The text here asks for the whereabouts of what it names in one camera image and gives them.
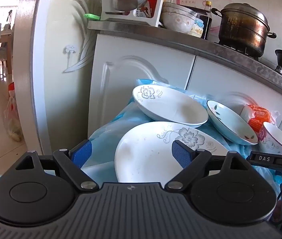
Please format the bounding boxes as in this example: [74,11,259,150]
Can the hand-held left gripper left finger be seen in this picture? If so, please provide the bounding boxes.
[15,139,99,193]

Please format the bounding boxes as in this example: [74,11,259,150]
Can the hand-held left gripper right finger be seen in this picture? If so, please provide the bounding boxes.
[164,140,250,193]

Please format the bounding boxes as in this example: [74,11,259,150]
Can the large white floral plate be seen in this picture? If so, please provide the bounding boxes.
[114,121,230,183]

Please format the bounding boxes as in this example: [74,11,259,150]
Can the small purple floral bowl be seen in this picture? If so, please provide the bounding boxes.
[258,121,282,157]

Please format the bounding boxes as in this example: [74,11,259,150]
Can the orange packet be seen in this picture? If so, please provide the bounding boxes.
[241,104,280,135]

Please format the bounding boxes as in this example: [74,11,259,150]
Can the deep white floral plate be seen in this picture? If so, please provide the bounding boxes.
[132,85,209,128]

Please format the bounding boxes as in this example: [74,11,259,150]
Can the blue checkered plastic tablecloth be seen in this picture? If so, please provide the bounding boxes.
[81,78,282,229]

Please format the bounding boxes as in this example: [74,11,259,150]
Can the light blue bowl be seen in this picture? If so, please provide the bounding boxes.
[206,100,259,146]

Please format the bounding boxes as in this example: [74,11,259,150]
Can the plastic bag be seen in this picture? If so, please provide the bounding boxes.
[3,82,24,142]

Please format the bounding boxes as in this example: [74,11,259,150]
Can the white cabinet door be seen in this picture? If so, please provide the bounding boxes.
[88,33,196,140]
[186,56,282,130]

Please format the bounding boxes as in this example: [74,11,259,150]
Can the white refrigerator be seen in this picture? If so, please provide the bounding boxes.
[14,0,99,155]

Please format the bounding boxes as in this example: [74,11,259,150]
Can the gas stove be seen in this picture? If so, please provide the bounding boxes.
[214,40,282,85]

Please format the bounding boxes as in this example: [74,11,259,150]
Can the steel kitchen countertop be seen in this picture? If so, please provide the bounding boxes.
[87,21,282,95]

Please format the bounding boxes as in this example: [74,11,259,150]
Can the white floral bowl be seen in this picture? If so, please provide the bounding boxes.
[161,11,197,34]

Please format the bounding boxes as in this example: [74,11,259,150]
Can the steel steamer pot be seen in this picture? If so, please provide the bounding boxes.
[211,3,277,58]

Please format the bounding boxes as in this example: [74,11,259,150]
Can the dark sauce bottle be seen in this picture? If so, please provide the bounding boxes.
[199,1,213,40]

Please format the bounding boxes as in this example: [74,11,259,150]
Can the red snack packet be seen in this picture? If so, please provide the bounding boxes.
[135,0,157,19]

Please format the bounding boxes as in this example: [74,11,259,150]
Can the white utensil rack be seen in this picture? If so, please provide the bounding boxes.
[100,0,165,28]

